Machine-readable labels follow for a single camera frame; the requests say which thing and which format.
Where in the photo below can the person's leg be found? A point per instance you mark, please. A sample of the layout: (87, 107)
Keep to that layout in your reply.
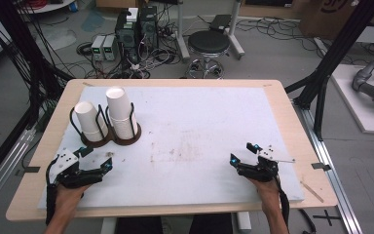
(211, 225)
(139, 226)

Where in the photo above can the person's right hand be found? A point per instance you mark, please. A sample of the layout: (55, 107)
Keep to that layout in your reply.
(268, 195)

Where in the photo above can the white table leg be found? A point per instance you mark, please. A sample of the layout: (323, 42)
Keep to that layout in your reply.
(108, 226)
(244, 222)

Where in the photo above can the white foam mat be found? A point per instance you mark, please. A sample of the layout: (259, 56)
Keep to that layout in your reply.
(191, 130)

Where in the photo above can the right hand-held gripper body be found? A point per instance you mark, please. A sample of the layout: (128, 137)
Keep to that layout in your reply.
(261, 171)

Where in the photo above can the white metal stand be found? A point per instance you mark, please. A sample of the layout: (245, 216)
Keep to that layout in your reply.
(181, 39)

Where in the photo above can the person's right leg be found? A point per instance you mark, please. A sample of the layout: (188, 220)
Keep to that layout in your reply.
(211, 225)

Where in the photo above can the black computer tower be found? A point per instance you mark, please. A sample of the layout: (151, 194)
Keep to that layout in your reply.
(126, 39)
(148, 29)

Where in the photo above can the black metal frame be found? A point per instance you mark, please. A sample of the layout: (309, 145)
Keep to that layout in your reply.
(332, 55)

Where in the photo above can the short stack of paper cups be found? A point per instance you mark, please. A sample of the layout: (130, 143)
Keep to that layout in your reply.
(89, 120)

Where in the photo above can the black round stool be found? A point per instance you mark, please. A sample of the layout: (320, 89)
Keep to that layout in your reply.
(208, 41)

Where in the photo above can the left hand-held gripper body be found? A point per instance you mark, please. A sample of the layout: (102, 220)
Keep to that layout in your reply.
(65, 160)

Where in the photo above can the white platform board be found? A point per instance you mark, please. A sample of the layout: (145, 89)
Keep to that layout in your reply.
(357, 107)

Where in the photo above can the person's left hand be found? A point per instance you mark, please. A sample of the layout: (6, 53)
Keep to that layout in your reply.
(68, 198)

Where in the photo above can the grey bench power supply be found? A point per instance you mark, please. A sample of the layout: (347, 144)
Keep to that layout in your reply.
(97, 48)
(110, 48)

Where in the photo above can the black tape piece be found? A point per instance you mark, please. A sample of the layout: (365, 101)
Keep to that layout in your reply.
(320, 166)
(31, 169)

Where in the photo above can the thin wooden stick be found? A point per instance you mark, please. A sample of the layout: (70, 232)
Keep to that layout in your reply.
(311, 191)

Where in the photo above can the small white box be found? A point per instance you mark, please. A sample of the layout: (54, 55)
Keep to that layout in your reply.
(132, 14)

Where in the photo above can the flat black device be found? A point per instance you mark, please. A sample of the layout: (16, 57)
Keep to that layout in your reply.
(220, 22)

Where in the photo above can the tall stack of paper cups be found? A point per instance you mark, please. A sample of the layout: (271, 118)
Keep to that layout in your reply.
(125, 126)

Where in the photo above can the aluminium rail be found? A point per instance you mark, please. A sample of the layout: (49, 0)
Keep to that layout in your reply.
(3, 169)
(328, 159)

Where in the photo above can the cardboard box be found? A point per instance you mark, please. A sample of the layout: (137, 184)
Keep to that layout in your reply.
(324, 16)

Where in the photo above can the black tape cross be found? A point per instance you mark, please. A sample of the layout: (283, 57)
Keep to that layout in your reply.
(327, 217)

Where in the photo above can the person's left leg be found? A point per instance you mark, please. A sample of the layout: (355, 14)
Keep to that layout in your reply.
(139, 226)

